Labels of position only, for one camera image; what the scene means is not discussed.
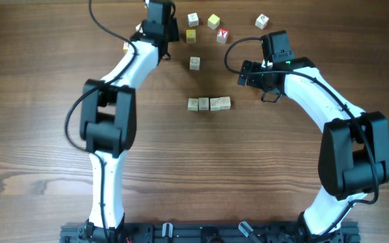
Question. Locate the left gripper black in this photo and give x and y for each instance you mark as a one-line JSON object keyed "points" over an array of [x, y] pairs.
{"points": [[175, 32]]}

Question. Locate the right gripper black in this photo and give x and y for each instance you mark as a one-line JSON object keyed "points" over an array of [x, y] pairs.
{"points": [[252, 80]]}

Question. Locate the white block red U side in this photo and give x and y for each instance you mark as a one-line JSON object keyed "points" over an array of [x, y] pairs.
{"points": [[225, 103]]}

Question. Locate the white block with 9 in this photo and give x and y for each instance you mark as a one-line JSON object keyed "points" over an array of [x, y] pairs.
{"points": [[215, 104]]}

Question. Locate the white block with figure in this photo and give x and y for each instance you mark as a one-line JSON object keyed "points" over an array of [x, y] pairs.
{"points": [[204, 104]]}

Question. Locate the white block green N side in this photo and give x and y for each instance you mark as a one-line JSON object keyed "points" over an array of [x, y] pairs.
{"points": [[193, 104]]}

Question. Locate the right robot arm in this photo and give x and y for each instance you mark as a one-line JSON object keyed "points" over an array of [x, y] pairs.
{"points": [[354, 152]]}

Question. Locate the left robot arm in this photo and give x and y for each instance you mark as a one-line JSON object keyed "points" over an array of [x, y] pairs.
{"points": [[108, 118]]}

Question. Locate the yellow K block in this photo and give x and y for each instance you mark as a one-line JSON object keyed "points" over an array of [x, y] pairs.
{"points": [[191, 36]]}

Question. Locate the white block blue P side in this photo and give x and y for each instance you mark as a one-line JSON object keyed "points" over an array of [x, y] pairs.
{"points": [[193, 20]]}

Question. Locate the white block yellow side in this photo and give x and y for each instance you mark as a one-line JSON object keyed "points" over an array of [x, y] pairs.
{"points": [[126, 47]]}

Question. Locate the white block red M side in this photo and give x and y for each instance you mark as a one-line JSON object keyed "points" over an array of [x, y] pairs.
{"points": [[195, 63]]}

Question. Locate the red X block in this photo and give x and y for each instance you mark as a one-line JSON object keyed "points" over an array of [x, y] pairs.
{"points": [[222, 36]]}

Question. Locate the yellow top block far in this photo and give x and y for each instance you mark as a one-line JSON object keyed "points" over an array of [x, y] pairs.
{"points": [[213, 21]]}

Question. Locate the block with K and 6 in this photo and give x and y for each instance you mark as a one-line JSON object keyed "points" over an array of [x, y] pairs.
{"points": [[261, 21]]}

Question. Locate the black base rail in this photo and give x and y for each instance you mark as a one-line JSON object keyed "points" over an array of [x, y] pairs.
{"points": [[282, 231]]}

